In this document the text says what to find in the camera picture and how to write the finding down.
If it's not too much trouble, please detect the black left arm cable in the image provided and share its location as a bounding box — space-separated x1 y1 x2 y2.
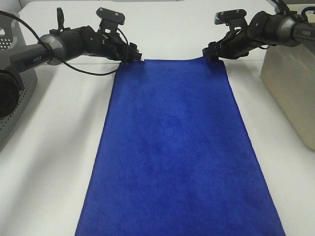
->
0 7 131 76

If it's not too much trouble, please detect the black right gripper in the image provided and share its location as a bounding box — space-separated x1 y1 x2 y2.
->
202 31 251 60

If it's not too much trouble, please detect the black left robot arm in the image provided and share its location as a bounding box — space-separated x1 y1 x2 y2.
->
0 26 142 118

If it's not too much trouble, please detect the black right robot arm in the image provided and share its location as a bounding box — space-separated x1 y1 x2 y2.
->
202 9 315 61

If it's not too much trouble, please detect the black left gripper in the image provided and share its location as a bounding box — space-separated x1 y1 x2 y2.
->
98 33 142 63

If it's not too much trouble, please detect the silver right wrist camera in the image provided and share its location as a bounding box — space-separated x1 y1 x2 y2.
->
214 9 248 31

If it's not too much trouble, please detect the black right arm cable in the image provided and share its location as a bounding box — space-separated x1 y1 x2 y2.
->
272 0 315 23

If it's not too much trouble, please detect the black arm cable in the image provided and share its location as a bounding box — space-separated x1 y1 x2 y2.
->
272 0 315 23
0 7 131 76

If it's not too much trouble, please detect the beige bin with grey rim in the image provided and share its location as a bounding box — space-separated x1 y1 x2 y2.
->
261 44 315 149

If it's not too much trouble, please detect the blue microfibre towel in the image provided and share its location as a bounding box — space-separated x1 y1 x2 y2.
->
75 58 285 236

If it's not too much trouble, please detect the grey perforated plastic basket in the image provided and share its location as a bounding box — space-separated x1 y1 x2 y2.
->
0 15 37 148

